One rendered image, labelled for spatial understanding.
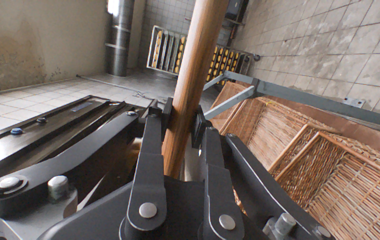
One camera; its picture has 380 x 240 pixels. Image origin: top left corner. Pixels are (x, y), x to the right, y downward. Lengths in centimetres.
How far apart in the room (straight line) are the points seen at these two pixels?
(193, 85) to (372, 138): 66
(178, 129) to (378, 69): 150
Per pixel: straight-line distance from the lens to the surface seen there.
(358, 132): 78
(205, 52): 17
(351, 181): 76
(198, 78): 17
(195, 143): 16
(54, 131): 129
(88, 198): 61
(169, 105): 18
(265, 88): 61
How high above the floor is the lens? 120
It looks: 7 degrees down
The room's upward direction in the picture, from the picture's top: 77 degrees counter-clockwise
